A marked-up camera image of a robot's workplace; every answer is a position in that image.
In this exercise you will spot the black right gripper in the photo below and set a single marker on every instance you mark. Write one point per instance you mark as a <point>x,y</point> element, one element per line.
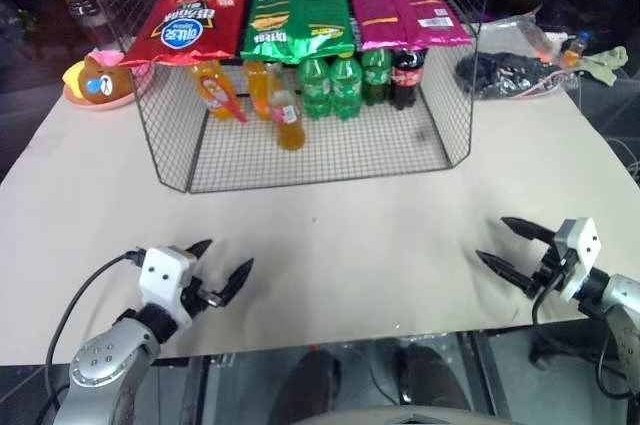
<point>550,270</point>

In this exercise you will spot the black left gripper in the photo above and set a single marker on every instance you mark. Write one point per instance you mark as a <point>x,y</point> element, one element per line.
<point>192,295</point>

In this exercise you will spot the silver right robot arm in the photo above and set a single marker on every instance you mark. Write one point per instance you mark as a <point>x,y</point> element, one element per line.
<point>622,297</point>

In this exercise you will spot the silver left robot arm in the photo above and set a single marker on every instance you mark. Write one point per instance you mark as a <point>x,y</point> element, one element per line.
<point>107,362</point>

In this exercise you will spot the orange drink bottle pink label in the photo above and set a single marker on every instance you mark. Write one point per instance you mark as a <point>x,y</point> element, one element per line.
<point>288,120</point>

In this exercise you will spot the tilted orange soda bottle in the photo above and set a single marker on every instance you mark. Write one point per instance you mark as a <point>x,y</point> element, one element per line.
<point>216,90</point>

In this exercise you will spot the orange soda plastic bottle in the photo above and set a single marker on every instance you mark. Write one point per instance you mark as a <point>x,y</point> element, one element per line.
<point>257,90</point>

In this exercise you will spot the green soda bottle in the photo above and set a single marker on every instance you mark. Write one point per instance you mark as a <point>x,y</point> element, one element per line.
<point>376,77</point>
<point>316,90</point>
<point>346,90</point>

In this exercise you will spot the black cola bottle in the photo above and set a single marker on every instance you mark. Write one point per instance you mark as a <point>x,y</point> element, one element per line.
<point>406,80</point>

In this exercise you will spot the small orange bottle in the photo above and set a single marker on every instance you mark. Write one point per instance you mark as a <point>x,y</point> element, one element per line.
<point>572,52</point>

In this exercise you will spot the black crumpled bag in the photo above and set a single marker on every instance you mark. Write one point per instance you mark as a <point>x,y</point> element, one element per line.
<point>500,75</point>

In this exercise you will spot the green cloth glove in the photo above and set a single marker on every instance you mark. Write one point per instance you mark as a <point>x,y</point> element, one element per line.
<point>607,65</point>

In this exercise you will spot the clear plastic bag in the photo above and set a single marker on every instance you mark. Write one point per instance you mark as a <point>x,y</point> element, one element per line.
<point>525,35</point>

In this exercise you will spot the brown bear plush toy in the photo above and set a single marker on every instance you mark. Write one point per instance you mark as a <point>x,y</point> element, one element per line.
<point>102,85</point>

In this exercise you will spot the red chips bag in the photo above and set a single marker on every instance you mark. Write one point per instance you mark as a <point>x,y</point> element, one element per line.
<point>192,27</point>

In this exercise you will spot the green chips bag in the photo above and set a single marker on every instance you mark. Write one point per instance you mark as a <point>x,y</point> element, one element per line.
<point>300,20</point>

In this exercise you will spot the magenta chips bag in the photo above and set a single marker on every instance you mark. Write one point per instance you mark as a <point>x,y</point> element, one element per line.
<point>405,10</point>

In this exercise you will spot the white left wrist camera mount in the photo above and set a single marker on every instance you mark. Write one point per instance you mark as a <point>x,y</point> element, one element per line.
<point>162,277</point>

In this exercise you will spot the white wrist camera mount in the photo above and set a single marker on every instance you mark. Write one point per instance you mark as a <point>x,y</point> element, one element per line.
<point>162,277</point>
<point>582,245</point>

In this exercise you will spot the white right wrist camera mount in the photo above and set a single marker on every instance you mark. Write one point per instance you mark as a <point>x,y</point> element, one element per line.
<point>582,245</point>

